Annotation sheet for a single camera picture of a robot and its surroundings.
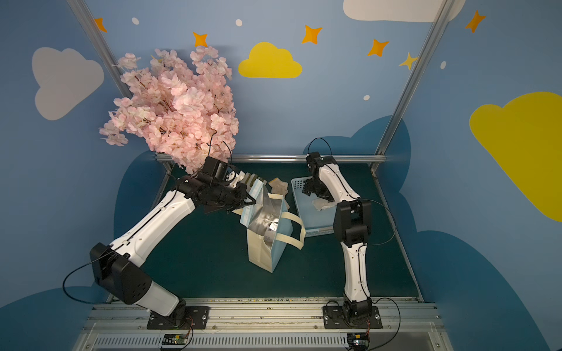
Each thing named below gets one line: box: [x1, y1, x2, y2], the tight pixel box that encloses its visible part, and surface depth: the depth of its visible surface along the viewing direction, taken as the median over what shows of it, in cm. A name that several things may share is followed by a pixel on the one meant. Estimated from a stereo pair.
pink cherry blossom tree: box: [99, 46, 239, 174], surface depth 66 cm
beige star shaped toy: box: [268, 176, 289, 197], surface depth 114 cm
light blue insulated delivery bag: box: [240, 179, 306, 274], surface depth 77 cm
